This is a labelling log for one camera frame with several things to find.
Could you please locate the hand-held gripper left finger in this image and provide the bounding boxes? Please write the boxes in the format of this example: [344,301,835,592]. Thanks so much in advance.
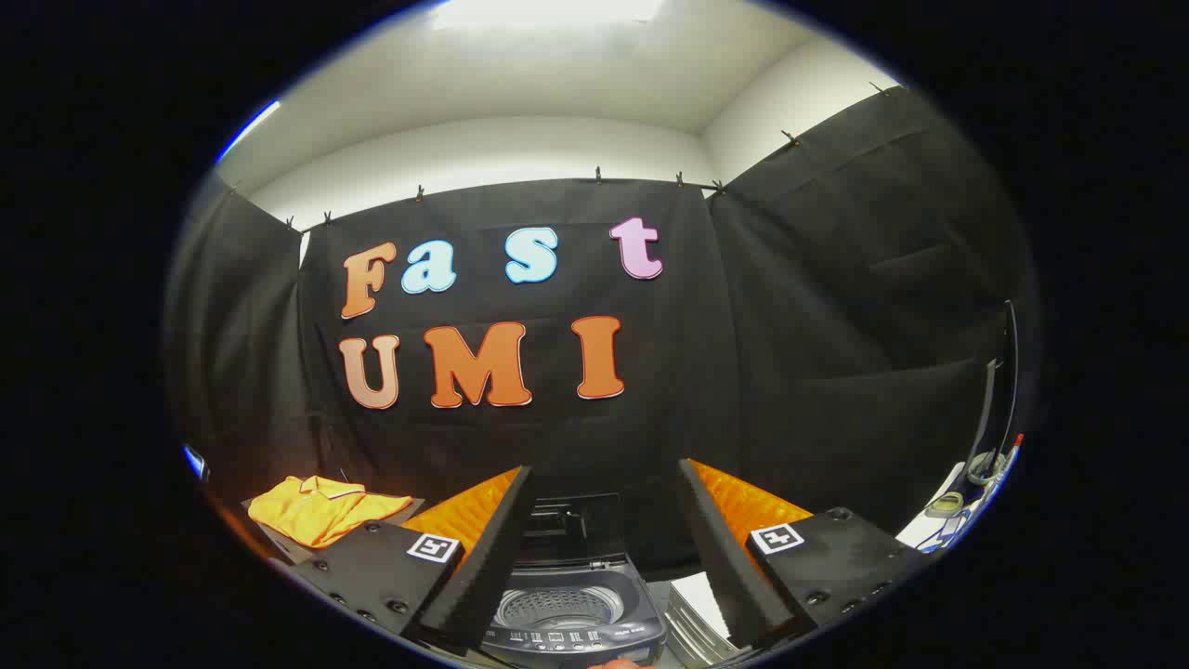
[288,465,538,653]

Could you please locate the grey box stand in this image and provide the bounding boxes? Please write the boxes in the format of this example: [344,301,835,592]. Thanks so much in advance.
[242,497,426,566]

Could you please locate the ceiling light panel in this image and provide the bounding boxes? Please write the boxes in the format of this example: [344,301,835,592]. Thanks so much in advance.
[432,0,665,31]

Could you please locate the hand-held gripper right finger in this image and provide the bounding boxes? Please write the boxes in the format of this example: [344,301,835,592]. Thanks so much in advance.
[676,457,934,651]

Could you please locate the yellow polo shirt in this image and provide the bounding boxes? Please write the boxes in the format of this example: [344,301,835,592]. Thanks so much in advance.
[247,476,414,549]

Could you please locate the dark grey washing machine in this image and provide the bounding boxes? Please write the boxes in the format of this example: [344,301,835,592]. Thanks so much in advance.
[481,554,668,668]

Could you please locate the black backdrop cloth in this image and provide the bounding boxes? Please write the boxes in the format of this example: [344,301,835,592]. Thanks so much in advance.
[165,85,1039,579]

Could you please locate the white ridged stack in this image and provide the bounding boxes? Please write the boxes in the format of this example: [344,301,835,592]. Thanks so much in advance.
[664,571,744,668]

